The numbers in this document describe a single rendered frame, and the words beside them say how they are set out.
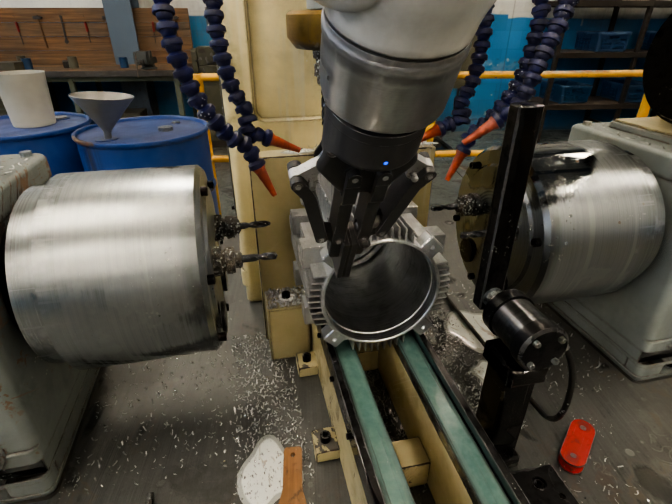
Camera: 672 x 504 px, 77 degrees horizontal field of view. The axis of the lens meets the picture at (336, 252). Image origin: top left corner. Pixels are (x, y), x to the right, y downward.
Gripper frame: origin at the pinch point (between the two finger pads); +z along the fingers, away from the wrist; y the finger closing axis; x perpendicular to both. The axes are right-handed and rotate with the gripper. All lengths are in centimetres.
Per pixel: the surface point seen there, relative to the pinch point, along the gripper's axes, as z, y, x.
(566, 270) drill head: 6.6, -30.9, 2.8
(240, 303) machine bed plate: 44.2, 13.4, -16.3
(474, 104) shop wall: 308, -294, -384
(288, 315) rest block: 26.7, 5.1, -4.7
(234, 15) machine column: -2.2, 8.7, -42.1
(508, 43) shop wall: 244, -325, -416
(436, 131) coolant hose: 0.5, -17.1, -18.1
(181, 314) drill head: 5.9, 18.2, 2.4
